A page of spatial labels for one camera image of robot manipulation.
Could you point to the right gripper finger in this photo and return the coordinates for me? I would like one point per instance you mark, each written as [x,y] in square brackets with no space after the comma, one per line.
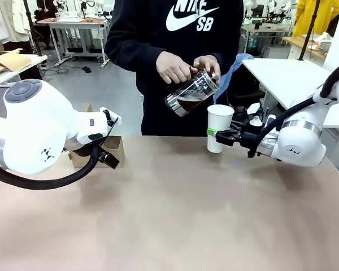
[236,127]
[228,138]

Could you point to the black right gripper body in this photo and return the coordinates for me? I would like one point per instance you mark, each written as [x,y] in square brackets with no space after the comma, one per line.
[250,141]

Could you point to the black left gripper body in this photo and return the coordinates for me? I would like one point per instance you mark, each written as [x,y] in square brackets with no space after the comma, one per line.
[102,149]

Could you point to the white paper cup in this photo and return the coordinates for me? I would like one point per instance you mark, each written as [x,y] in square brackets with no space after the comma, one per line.
[219,121]

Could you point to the glass french press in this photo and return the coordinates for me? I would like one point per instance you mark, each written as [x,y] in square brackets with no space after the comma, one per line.
[192,94]

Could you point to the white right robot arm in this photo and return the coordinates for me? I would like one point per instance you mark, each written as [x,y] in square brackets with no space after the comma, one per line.
[299,146]

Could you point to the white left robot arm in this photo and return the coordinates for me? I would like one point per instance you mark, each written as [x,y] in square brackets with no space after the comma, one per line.
[31,127]

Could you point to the person's right forearm black sleeve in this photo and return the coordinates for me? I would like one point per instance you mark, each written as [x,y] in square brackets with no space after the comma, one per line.
[130,56]

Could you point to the person's left forearm black sleeve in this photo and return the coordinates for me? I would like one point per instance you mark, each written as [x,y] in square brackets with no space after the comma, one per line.
[228,53]

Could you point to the person's left hand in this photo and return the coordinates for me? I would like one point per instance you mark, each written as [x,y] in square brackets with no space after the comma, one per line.
[210,65]

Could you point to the person's right hand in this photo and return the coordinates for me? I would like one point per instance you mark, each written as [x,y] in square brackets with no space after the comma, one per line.
[172,67]

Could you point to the blue cloth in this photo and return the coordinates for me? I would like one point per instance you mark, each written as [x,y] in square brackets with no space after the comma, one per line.
[237,65]

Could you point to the large white desk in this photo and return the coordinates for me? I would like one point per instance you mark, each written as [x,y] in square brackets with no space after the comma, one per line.
[285,76]

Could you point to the wooden background table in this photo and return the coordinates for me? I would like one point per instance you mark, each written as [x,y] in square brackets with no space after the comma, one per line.
[302,45]

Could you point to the white side table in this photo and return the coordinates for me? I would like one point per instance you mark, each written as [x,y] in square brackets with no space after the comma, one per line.
[31,60]

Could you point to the black tripod pole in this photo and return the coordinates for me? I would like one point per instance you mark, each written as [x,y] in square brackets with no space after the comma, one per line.
[35,28]
[309,28]

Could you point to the white background workbench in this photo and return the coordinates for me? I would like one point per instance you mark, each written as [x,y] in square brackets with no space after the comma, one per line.
[79,25]

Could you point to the brown paper envelopes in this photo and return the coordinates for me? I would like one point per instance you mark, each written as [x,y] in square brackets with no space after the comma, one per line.
[8,62]

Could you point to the person in yellow jacket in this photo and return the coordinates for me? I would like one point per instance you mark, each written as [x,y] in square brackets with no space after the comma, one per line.
[308,17]

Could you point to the person in black hoodie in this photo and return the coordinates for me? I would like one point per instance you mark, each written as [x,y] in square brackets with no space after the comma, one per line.
[147,22]

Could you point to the white coat person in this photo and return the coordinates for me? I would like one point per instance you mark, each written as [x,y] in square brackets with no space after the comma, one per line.
[8,19]

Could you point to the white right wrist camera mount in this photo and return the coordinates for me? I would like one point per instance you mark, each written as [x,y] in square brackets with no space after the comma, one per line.
[255,122]

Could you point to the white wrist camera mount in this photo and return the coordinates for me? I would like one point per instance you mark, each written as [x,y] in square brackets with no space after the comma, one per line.
[255,122]
[116,119]

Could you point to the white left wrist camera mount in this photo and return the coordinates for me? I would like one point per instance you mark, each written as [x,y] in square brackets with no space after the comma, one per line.
[116,119]

